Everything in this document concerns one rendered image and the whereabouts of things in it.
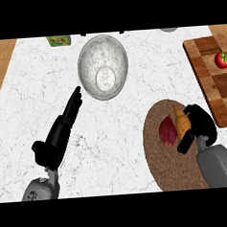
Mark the checkered wooden cutting board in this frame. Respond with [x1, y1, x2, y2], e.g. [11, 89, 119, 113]
[181, 33, 227, 131]

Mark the white marble bowl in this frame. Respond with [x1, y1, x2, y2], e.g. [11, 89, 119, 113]
[75, 32, 132, 103]

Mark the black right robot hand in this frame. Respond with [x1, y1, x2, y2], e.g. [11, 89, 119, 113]
[173, 102, 220, 156]

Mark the dark red sweet potato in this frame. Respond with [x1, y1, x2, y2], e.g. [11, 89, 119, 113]
[157, 114, 179, 148]

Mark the golden brown croissant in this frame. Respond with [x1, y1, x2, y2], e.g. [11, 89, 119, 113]
[171, 103, 194, 145]

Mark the red tomato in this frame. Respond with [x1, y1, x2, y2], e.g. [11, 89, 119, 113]
[213, 51, 227, 70]

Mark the round brown woven placemat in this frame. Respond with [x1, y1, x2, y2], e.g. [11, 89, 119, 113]
[140, 96, 212, 193]

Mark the green printed box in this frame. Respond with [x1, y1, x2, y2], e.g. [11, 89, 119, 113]
[46, 34, 72, 48]

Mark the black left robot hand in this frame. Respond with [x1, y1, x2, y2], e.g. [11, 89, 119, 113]
[28, 85, 88, 173]

